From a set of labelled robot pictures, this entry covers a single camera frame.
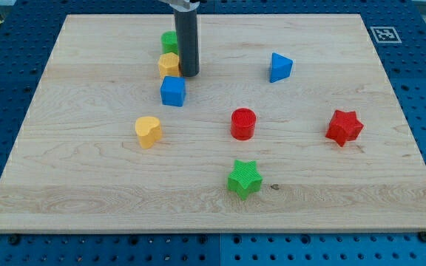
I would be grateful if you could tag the yellow hexagon block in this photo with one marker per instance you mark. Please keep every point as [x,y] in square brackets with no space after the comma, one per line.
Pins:
[169,65]

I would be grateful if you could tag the red star block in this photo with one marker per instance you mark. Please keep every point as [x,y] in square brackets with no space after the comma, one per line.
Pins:
[344,127]

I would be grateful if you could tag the green cylinder block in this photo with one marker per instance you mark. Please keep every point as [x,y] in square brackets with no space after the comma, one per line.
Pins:
[169,42]

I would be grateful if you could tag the green star block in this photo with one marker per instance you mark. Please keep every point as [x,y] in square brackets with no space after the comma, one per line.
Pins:
[244,179]

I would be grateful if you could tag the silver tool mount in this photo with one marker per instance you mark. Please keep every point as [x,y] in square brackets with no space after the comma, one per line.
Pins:
[182,4]

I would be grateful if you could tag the blue cube block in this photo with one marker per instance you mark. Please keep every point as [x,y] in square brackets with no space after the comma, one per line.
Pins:
[173,91]

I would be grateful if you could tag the blue triangle block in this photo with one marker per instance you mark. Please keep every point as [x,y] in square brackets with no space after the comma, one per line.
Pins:
[280,67]

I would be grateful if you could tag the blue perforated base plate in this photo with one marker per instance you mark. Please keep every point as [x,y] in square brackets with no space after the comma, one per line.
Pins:
[27,37]

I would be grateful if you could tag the white fiducial marker tag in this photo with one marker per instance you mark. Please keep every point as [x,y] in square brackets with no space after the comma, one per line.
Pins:
[385,35]

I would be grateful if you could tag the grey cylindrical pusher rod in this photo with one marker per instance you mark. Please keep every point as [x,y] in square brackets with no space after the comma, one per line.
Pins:
[187,42]

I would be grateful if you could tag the yellow heart block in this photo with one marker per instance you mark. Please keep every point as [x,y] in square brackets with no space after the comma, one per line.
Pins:
[149,131]

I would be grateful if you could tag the red cylinder block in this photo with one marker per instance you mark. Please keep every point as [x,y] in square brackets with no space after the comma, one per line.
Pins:
[243,122]

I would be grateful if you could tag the wooden board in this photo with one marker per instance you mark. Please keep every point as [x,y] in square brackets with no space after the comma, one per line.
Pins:
[77,165]

